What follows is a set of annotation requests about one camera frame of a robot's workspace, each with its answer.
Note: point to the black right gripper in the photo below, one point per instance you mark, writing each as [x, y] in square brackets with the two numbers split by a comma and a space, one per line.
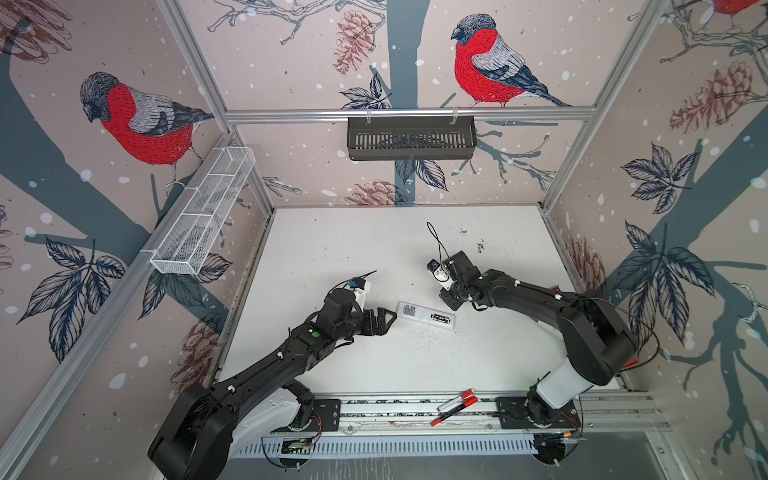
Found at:
[451, 301]

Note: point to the red marker pen lower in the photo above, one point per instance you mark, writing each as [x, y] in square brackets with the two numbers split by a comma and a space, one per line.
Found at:
[444, 415]

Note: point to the red marker pen upper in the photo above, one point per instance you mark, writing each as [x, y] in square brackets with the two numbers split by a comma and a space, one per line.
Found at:
[456, 401]

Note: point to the white wire mesh basket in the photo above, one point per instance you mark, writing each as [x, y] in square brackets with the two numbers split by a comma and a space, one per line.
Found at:
[192, 236]

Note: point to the black wall basket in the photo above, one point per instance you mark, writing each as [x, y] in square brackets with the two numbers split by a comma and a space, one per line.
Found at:
[411, 138]

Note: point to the aluminium horizontal crossbar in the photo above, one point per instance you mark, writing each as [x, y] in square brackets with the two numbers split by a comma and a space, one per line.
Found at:
[299, 116]

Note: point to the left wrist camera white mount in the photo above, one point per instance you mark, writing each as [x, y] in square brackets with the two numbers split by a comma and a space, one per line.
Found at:
[360, 288]

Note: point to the aluminium frame corner post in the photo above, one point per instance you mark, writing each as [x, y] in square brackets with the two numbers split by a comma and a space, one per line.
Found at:
[202, 73]

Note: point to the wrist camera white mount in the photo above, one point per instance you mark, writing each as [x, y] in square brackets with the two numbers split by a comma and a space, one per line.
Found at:
[439, 272]
[360, 288]

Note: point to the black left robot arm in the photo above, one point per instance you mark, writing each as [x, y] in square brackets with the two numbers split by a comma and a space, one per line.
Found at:
[198, 435]

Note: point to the red marker pen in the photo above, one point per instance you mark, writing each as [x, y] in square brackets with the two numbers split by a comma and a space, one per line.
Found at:
[456, 401]
[444, 415]

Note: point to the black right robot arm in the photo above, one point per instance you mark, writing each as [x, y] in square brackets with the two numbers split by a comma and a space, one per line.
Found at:
[548, 396]

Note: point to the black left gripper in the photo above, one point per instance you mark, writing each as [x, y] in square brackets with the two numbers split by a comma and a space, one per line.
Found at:
[383, 327]

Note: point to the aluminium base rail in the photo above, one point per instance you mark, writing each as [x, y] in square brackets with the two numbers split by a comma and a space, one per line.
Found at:
[407, 425]

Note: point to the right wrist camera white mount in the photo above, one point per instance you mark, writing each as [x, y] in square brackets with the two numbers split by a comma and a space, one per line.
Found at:
[439, 272]

